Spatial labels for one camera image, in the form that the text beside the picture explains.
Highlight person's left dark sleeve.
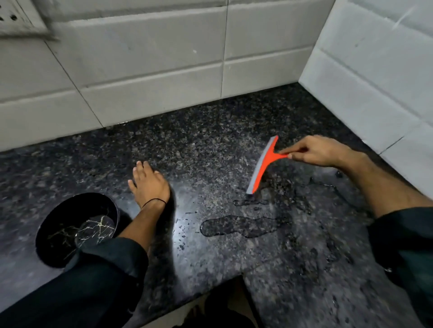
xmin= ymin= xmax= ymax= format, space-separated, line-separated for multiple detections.
xmin=0 ymin=236 xmax=149 ymax=328

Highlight person's left forearm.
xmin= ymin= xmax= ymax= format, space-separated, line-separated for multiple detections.
xmin=116 ymin=201 xmax=168 ymax=252

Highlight person's legs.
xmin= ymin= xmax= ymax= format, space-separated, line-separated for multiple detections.
xmin=172 ymin=277 xmax=258 ymax=328

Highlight person's dark sleeve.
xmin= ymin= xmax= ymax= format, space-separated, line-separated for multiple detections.
xmin=367 ymin=206 xmax=433 ymax=328
xmin=0 ymin=236 xmax=149 ymax=328

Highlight person's right hand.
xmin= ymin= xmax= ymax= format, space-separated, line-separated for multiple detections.
xmin=279 ymin=135 xmax=352 ymax=169

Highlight black marbled bowl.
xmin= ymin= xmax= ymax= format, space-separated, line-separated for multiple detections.
xmin=35 ymin=192 xmax=121 ymax=269

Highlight person's right forearm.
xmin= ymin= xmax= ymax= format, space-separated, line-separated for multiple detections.
xmin=338 ymin=150 xmax=433 ymax=219

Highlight black wrist band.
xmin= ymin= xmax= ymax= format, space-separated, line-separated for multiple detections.
xmin=142 ymin=198 xmax=168 ymax=209

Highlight person's right dark sleeve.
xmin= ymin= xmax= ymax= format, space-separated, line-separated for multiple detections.
xmin=367 ymin=206 xmax=433 ymax=328

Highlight person's left hand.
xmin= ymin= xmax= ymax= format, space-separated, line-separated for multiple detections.
xmin=128 ymin=160 xmax=171 ymax=210

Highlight orange squeegee with grey blade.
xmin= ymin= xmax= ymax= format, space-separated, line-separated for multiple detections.
xmin=246 ymin=135 xmax=290 ymax=195

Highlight white wall socket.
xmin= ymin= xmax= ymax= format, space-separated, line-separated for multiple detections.
xmin=0 ymin=0 xmax=51 ymax=38

